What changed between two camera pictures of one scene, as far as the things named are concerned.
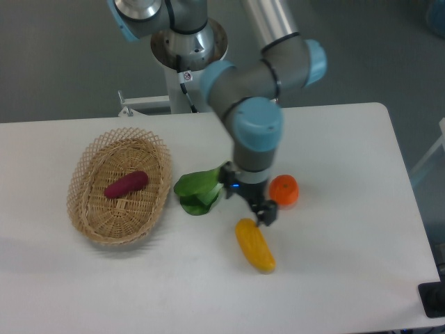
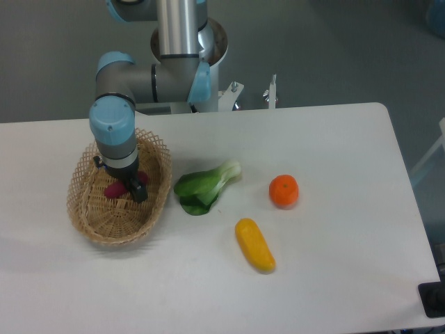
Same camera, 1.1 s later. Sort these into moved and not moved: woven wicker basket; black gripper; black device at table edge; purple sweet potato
Moved: black gripper
Not moved: black device at table edge; woven wicker basket; purple sweet potato
